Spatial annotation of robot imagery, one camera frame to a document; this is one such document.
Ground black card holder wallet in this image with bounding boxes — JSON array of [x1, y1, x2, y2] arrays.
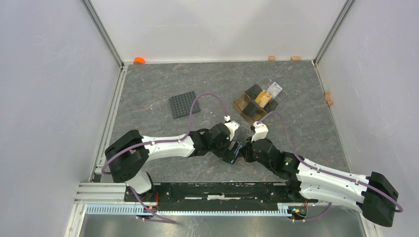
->
[[224, 141, 244, 164]]

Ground amber and black organizer box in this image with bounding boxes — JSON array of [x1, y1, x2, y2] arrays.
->
[[233, 84, 278, 125]]

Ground orange card stack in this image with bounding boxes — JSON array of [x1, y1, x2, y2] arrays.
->
[[254, 90, 272, 108]]

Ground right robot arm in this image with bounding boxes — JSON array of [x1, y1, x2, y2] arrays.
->
[[241, 138, 399, 227]]

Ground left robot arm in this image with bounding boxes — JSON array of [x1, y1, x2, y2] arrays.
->
[[102, 120, 242, 201]]

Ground dark grey stud baseplate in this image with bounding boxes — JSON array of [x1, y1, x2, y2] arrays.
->
[[168, 91, 197, 119]]

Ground curved wooden piece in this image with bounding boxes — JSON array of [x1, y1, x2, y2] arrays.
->
[[324, 91, 334, 106]]

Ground orange round cap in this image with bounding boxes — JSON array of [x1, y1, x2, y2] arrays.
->
[[133, 57, 145, 64]]

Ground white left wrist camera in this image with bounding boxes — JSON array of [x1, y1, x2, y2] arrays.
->
[[224, 115, 240, 141]]

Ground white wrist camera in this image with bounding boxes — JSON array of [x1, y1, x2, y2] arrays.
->
[[224, 115, 240, 141], [251, 121, 269, 142]]

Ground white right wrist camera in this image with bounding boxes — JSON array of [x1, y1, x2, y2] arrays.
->
[[251, 121, 269, 142]]

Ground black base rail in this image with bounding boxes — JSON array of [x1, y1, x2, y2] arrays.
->
[[139, 182, 307, 211]]

